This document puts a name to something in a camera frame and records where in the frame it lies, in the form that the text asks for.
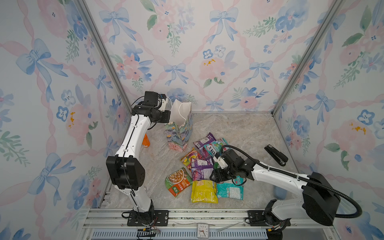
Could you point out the floral paper gift bag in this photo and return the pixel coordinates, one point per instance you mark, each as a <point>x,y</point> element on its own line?
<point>180,126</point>

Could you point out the orange bottle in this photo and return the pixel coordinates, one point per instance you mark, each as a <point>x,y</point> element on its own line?
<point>146,142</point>

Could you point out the black stapler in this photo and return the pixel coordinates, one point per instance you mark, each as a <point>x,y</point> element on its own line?
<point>278,156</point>

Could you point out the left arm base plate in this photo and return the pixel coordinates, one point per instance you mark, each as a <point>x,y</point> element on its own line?
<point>157,218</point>

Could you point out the teal candy packet front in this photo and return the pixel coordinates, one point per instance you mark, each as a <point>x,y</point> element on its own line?
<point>232,189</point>

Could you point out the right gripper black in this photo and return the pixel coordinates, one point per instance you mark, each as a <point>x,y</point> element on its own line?
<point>217,173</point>

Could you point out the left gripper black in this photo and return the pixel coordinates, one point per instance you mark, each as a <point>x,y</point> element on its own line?
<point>166,119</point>

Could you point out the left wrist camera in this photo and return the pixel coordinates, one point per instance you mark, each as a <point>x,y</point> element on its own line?
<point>155,100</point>

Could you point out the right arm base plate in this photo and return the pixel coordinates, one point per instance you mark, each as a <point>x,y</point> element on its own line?
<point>257,218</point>

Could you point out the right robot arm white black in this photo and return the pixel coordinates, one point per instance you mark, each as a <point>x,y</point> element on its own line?
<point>315,199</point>

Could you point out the orange Fox's lemon candy packet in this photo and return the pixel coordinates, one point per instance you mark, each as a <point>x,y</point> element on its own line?
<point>187,159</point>

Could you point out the purple candy packet rear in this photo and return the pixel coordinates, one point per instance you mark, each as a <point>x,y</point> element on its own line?
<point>209,138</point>

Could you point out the yellow snack packet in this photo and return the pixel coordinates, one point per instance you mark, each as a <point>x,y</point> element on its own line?
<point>204,191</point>

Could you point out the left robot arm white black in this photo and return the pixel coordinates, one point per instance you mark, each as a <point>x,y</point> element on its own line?
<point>126,172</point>

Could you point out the purple Fox's candy packet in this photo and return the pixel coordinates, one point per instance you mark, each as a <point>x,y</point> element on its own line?
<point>201,169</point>

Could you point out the small white clock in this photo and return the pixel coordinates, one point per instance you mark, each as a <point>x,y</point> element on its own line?
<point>203,231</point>

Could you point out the aluminium frame rail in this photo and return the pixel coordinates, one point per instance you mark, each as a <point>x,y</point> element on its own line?
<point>224,224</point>

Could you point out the orange green noodle packet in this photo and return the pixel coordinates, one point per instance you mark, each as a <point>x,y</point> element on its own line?
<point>178,181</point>

